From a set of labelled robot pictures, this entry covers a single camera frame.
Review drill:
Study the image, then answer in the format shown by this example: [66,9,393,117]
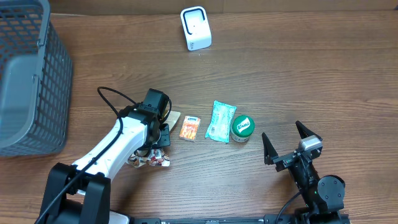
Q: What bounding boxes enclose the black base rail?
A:
[130,215,351,224]

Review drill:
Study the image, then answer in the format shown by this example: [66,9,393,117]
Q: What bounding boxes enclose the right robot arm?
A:
[262,121,351,224]

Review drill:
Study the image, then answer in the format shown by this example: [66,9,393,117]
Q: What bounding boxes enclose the green lid Knorr jar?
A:
[230,115,255,142]

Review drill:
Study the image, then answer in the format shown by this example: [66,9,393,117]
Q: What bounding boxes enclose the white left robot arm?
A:
[36,103,170,223]

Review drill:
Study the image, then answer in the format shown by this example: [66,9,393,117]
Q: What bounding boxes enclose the white barcode scanner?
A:
[180,6,212,51]

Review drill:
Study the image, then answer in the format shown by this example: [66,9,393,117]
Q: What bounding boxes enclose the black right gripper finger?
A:
[262,133,279,165]
[295,121,322,141]

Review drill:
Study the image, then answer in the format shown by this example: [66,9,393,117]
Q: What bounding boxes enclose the orange tissue packet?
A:
[179,116,201,142]

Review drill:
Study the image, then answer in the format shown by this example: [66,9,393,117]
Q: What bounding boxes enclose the teal wet wipes pack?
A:
[205,100,237,144]

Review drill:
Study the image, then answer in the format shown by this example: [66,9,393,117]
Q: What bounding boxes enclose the grey mesh plastic basket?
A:
[1,0,73,157]

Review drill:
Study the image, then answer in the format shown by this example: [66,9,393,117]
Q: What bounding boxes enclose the beige brown snack bag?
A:
[126,110,181,168]

